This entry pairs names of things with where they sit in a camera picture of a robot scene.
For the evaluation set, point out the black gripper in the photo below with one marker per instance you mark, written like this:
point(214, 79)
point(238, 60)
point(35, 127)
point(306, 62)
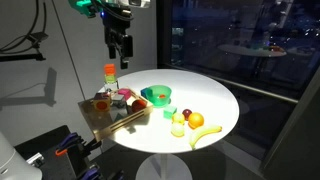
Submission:
point(116, 21)

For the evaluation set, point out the yellow toy lemon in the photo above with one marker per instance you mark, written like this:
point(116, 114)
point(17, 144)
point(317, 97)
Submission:
point(177, 130)

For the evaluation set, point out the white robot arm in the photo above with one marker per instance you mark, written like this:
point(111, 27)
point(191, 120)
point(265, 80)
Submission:
point(127, 3)

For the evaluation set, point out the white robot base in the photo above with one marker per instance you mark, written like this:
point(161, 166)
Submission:
point(13, 166)

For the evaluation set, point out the pink toy block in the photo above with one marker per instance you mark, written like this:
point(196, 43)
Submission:
point(125, 92)

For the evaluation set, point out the blue toy block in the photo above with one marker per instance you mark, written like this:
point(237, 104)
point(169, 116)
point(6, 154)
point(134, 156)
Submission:
point(143, 92)

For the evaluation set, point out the grey toy block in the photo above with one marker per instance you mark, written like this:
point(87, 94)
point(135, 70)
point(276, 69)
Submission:
point(118, 100)

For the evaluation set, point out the red toy apple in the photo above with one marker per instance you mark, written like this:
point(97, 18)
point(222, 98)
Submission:
point(138, 105)

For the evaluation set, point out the green plastic bowl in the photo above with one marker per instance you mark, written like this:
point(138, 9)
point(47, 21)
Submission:
point(159, 95)

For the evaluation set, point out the green toy cube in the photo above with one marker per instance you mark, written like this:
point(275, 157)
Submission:
point(169, 111)

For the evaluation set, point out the yellow toy peach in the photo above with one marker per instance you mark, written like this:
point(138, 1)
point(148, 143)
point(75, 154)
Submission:
point(178, 118)

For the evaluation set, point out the dark red toy plum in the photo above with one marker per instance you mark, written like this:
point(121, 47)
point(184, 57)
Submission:
point(186, 113)

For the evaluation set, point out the toy orange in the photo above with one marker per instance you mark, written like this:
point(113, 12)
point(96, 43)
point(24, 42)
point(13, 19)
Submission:
point(195, 120)

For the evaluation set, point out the yellow toy banana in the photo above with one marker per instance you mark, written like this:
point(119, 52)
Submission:
point(199, 132)

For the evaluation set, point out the orange stacking block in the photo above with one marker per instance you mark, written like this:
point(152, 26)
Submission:
point(109, 69)

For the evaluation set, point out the green stacking block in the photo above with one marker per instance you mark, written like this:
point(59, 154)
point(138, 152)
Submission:
point(110, 79)

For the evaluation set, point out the wooden shape sorter cube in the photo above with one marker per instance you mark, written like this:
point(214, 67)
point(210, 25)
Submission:
point(102, 102)

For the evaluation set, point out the wooden tray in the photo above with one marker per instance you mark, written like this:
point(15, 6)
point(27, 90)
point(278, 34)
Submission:
point(110, 111)

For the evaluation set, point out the purple spring clamp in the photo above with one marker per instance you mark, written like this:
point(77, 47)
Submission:
point(69, 141)

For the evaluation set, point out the black equipment cart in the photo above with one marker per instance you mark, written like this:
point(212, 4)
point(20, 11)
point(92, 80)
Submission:
point(73, 165)

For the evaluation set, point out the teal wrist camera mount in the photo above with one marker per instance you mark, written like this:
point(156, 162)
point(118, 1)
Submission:
point(84, 7)

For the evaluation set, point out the black camera on stand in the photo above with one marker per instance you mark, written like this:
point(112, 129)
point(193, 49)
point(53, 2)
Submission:
point(35, 39)

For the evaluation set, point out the white table pedestal base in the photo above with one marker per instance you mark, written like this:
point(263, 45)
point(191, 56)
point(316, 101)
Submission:
point(163, 167)

